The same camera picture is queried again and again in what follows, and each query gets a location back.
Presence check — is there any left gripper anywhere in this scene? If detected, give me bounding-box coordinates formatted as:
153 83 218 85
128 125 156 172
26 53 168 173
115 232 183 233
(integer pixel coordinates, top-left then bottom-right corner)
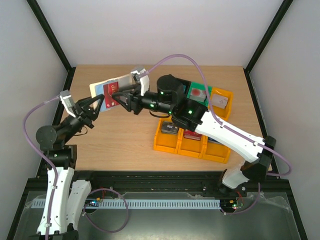
60 93 105 145

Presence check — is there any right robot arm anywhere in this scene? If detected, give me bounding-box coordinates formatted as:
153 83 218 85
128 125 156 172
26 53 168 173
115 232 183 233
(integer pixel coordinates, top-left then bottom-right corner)
111 74 275 196

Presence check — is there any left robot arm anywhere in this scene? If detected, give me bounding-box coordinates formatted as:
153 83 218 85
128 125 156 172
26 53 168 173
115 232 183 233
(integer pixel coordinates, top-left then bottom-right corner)
25 91 105 240

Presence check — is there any black VIP card stack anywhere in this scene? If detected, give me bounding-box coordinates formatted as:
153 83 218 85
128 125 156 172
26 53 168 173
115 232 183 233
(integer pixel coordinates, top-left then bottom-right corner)
160 121 179 135

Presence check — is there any red white card stack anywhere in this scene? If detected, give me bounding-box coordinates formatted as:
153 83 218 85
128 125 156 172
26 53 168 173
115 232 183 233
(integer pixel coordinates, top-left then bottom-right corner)
189 87 207 103

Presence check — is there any red VIP card stack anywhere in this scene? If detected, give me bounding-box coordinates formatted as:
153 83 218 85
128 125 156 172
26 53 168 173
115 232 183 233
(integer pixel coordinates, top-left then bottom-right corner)
183 130 202 141

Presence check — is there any blue VIP card stack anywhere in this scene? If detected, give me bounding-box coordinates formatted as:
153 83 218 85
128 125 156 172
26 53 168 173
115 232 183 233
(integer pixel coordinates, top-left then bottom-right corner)
208 137 220 144

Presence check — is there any black bin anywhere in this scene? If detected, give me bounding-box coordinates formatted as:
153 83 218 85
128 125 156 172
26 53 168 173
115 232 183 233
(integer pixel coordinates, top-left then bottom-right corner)
177 78 192 95

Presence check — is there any yellow bin lower left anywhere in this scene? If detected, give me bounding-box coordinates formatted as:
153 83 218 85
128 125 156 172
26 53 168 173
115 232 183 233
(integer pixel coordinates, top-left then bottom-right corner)
153 117 183 154

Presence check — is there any yellow bin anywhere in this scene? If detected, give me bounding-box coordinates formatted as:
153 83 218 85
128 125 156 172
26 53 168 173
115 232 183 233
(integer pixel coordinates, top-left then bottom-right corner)
153 117 183 154
210 87 234 121
177 129 208 159
202 136 231 164

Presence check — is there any green bin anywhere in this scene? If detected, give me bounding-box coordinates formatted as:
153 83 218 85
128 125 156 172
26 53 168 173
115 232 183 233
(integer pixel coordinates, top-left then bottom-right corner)
186 82 209 107

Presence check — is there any yellow bin lower middle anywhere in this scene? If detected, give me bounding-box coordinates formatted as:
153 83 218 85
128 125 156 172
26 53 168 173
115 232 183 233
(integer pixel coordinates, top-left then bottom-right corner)
177 129 208 159

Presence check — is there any yellow bin upper right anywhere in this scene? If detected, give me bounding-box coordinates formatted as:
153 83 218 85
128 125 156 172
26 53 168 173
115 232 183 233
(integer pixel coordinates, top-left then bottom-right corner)
210 87 234 121

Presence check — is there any yellow bin lower right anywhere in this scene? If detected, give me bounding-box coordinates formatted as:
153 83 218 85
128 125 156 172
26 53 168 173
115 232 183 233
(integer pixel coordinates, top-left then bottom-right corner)
202 136 231 164

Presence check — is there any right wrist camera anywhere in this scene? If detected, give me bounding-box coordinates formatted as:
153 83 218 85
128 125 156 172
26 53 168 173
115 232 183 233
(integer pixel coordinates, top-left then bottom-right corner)
130 66 150 96

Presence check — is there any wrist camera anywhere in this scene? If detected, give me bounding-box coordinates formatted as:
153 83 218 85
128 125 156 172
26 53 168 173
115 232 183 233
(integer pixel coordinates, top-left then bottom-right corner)
59 90 76 118
130 66 150 96

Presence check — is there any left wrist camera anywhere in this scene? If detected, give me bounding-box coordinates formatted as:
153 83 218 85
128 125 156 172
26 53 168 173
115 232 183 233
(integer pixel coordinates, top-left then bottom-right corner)
59 90 76 118

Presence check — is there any black frame post left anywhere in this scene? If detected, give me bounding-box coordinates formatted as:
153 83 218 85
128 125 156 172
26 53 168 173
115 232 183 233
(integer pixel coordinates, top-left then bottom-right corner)
26 0 76 73

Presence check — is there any black frame post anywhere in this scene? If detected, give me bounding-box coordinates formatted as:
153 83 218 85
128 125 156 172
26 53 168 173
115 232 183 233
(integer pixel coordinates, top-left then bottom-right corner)
26 0 76 73
244 0 295 73

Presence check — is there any white slotted cable duct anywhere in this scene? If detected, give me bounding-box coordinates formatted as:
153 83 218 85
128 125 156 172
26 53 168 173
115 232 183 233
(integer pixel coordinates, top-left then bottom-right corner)
32 198 221 210

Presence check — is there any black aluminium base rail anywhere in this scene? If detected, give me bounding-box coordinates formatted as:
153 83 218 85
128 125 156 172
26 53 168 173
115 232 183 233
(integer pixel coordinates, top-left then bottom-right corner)
24 170 293 198

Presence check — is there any black frame post right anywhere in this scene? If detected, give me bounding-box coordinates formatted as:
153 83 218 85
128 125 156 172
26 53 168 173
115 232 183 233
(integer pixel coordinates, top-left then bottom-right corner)
244 0 295 73

